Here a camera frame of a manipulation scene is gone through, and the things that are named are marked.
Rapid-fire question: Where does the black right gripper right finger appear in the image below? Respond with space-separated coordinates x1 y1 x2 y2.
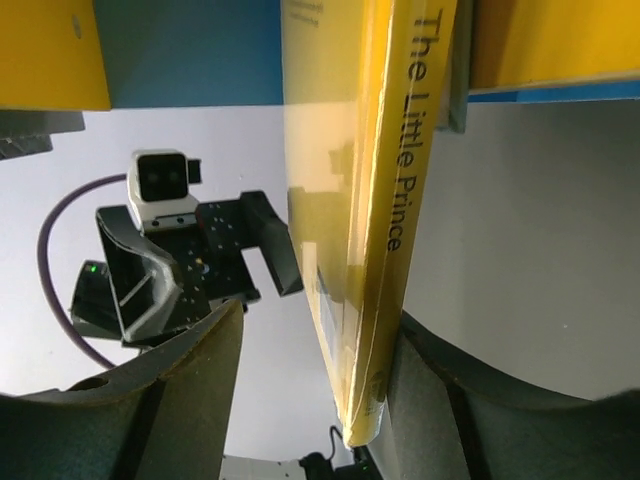
387 313 639 479

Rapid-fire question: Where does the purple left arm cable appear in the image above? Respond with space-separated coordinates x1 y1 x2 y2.
37 174 131 371

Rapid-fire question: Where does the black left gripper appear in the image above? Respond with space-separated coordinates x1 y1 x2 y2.
96 190 303 345

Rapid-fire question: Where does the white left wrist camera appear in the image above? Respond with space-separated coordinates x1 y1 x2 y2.
126 149 202 234

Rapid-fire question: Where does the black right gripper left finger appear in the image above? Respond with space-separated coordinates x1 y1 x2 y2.
1 300 244 479

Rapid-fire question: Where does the yellow book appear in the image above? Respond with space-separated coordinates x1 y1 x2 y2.
281 1 457 448

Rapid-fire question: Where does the blue bookshelf with coloured shelves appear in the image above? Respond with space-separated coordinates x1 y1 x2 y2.
0 0 640 136

